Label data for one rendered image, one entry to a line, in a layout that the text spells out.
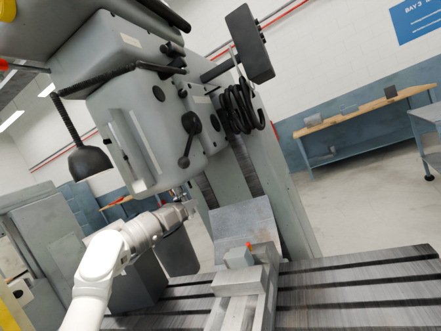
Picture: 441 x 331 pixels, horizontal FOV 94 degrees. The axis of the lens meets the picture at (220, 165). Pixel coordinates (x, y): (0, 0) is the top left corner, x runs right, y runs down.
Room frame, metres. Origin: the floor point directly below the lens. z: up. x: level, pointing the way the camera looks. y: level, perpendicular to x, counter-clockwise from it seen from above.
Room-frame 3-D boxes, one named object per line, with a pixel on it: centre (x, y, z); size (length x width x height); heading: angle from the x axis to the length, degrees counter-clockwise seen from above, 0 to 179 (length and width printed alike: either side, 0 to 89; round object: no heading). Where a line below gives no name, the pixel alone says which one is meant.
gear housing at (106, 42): (0.66, 0.13, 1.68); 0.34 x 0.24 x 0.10; 156
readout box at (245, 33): (0.77, -0.28, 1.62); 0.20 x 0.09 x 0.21; 156
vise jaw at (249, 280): (0.53, 0.08, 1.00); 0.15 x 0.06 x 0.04; 67
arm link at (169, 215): (0.57, 0.22, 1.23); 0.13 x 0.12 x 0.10; 41
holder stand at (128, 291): (0.81, 0.52, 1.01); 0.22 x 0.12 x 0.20; 74
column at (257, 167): (1.19, -0.10, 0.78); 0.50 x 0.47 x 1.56; 156
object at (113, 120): (0.53, 0.20, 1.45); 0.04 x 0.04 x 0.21; 66
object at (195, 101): (0.80, 0.07, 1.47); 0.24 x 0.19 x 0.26; 66
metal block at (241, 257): (0.59, 0.06, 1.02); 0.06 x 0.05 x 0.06; 67
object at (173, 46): (0.63, 0.00, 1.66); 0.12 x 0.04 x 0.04; 156
